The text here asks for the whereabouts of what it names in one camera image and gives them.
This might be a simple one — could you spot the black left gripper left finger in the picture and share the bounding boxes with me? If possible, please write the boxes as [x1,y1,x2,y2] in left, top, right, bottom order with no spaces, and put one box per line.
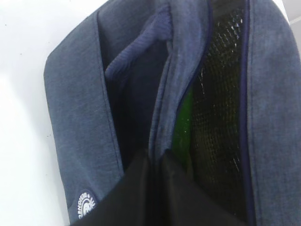
[73,150,154,226]

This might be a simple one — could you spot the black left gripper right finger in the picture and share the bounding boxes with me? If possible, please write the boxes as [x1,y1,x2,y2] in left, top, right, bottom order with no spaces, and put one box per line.
[160,149,245,226]

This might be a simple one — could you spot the green cucumber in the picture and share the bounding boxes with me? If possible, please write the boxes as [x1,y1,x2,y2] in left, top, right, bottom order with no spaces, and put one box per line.
[172,89,193,168]

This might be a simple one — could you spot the navy blue fabric lunch bag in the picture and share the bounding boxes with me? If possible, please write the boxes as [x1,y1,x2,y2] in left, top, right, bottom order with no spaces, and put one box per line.
[44,0,301,226]

